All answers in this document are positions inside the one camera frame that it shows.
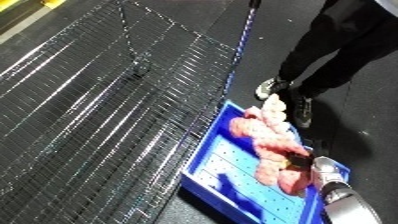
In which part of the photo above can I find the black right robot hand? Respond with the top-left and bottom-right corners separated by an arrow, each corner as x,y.
284,151 -> 317,170

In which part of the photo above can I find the pink red plush toy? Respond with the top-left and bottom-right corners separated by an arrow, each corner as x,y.
229,93 -> 317,196

